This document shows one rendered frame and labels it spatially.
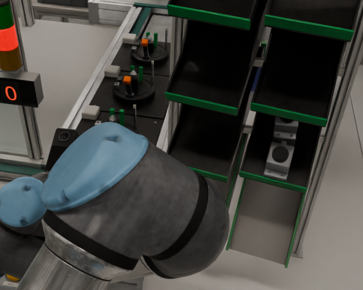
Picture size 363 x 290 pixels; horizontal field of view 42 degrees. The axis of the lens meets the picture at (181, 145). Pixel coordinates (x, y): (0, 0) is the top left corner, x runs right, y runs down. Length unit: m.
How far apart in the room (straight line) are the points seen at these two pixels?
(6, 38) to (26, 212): 0.45
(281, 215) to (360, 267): 0.31
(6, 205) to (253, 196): 0.53
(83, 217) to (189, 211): 0.11
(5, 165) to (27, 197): 0.59
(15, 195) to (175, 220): 0.35
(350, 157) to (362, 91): 0.42
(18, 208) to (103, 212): 0.33
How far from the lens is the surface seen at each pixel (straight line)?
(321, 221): 1.37
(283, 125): 0.94
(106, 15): 2.23
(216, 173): 0.94
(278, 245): 1.08
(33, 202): 0.79
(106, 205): 0.49
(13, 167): 1.36
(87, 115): 1.45
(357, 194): 1.49
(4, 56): 1.13
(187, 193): 0.53
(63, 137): 0.98
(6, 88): 1.18
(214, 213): 0.55
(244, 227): 1.08
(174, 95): 0.84
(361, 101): 1.89
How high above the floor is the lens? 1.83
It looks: 40 degrees down
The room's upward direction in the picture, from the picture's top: 3 degrees clockwise
